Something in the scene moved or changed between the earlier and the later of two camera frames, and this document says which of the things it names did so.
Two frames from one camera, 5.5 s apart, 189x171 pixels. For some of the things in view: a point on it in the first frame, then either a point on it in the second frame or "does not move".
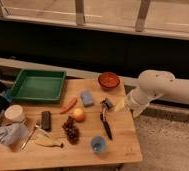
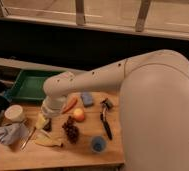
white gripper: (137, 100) → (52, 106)
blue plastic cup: (97, 143) does not move
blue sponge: (87, 98) does not move
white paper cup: (14, 113) does not move
